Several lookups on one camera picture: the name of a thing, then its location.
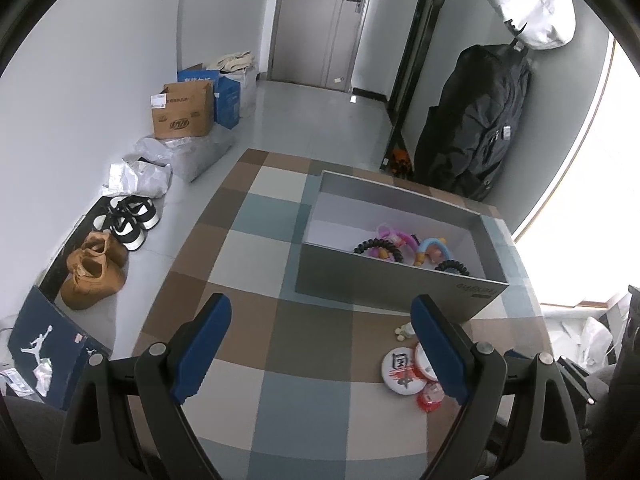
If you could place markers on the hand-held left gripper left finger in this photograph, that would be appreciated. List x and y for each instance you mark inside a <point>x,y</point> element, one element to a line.
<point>202,350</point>

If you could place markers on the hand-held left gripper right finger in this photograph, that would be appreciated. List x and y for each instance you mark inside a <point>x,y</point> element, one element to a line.
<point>440,350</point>

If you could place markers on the white badge with red rim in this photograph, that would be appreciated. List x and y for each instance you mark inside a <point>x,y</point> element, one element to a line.
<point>424,357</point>

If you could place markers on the white badge with red print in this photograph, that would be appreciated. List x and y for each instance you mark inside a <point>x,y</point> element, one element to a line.
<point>400,370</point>

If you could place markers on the small red badge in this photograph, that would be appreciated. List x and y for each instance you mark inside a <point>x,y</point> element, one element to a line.
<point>430,396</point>

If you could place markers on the pink pig charm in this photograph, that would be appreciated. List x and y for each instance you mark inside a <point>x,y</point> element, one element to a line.
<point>439,259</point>

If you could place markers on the grey cardboard box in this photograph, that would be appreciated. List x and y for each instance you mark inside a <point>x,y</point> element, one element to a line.
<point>380,280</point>

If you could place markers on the checked tablecloth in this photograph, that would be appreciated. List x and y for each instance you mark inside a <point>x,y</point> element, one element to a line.
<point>260,270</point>

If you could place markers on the brown boot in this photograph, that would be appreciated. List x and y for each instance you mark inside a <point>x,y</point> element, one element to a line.
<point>102,247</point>
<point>92,280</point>

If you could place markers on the black white sneaker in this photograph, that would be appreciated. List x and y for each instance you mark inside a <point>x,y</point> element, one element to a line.
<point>135,210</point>
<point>122,232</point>

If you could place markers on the crumpled white plastic bags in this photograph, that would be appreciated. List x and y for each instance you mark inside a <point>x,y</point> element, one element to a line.
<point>590,332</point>

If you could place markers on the dark blue shoe box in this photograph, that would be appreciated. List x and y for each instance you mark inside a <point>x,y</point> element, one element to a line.
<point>45,340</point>

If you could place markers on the black shoe mat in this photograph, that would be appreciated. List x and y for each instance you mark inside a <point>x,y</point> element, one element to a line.
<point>65,255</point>

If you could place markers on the white plastic bag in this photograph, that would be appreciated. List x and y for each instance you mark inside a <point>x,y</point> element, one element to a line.
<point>145,177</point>

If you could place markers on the orange black object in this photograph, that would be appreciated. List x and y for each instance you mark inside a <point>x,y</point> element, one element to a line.
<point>400,159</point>

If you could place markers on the clear plastic bag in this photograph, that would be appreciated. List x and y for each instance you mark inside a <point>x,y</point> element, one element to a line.
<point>195,155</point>

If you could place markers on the black hanging jacket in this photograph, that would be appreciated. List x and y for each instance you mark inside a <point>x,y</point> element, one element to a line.
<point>470,130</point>

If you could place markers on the brown cardboard box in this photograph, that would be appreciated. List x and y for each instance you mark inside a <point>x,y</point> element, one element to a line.
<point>182,112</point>

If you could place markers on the black coat rack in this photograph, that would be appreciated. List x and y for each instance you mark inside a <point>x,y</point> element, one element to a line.
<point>415,60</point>

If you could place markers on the grey door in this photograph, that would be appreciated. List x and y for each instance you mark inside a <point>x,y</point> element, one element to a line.
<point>320,25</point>

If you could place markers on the white hanging bag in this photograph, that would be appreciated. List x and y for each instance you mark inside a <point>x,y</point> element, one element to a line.
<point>535,5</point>

